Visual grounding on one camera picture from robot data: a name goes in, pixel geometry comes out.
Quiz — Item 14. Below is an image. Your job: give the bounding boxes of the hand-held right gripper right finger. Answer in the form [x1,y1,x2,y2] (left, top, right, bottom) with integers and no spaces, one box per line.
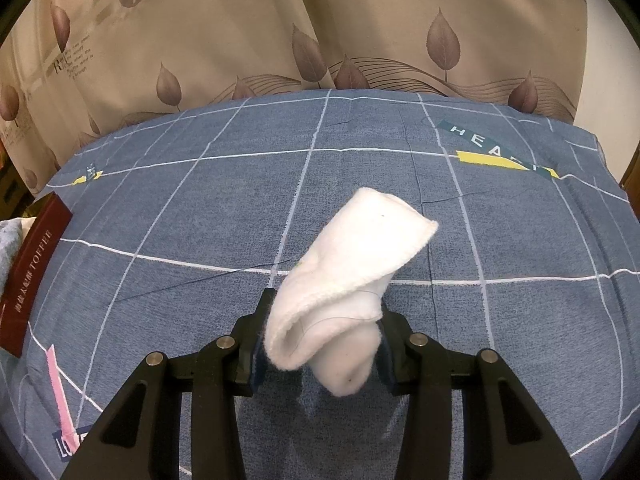
[377,305,581,480]

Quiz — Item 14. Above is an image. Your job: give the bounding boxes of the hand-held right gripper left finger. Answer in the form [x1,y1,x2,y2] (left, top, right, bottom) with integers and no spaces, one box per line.
[60,287,276,480]

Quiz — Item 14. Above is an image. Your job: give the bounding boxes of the white fluffy towel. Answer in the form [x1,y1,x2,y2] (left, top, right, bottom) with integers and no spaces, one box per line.
[263,187,440,397]

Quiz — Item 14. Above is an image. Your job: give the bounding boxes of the red tin box gold inside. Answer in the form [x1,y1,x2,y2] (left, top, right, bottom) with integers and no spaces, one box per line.
[0,195,73,359]

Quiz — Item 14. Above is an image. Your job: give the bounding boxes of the light blue towel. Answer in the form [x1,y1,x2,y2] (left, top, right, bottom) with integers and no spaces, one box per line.
[0,219,28,286]

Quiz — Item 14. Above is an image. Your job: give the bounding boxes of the blue checked bedsheet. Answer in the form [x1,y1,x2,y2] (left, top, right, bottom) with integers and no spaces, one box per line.
[0,89,640,480]

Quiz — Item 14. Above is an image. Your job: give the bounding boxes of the brown wooden furniture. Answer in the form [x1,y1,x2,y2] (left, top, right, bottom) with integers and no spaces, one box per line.
[620,145,640,192]

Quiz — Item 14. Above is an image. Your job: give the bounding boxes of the beige leaf print curtain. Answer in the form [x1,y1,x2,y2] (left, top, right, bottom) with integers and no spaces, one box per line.
[0,0,588,196]

